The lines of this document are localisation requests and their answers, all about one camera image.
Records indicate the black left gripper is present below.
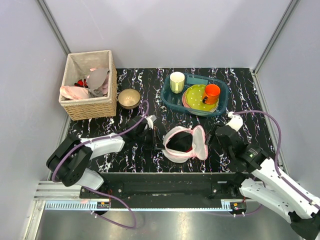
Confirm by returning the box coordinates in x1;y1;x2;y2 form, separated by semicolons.
135;126;165;150

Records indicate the white mesh laundry bag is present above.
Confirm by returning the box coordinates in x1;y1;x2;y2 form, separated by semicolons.
162;125;209;164

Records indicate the black bra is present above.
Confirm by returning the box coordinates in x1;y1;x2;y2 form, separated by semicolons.
166;131;193;153

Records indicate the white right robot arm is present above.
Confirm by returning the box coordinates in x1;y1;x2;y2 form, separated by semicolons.
214;125;320;240

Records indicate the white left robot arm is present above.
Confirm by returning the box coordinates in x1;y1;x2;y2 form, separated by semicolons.
46;115;157;198

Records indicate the grey bra in basket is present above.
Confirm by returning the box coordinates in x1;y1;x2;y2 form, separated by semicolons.
86;68;110;98

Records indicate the woven wicker laundry basket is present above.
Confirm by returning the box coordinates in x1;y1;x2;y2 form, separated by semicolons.
58;50;117;121

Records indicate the green dotted plate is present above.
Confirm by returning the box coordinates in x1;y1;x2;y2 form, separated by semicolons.
185;84;219;110

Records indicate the pink plate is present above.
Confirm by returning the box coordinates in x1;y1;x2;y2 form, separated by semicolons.
181;92;218;113

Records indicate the orange mug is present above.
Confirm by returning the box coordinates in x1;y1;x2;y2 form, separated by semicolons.
202;84;221;105

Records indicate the teal plastic dish tub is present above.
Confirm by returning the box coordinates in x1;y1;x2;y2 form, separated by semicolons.
160;71;229;118

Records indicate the gold brown bowl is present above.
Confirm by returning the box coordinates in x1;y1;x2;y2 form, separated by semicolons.
117;88;141;110

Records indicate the cream ceramic mug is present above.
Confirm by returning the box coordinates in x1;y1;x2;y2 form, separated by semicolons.
169;71;185;94

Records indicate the red black garment in basket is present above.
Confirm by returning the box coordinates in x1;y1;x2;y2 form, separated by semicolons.
74;78;88;89

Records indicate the pink garment in basket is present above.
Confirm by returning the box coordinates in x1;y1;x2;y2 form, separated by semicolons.
59;86;90;100

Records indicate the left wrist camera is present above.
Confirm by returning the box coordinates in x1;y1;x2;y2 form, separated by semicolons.
146;115;157;130

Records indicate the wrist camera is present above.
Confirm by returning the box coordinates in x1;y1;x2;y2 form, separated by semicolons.
146;115;157;130
226;111;244;132

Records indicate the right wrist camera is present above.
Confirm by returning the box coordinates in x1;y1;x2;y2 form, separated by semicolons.
226;111;244;132

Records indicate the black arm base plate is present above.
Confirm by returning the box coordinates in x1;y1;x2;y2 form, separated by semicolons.
79;172;249;199

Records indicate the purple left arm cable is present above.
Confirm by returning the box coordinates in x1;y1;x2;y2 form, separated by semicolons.
51;99;150;230

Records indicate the aluminium frame rail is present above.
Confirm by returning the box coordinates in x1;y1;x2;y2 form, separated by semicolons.
36;0;71;56

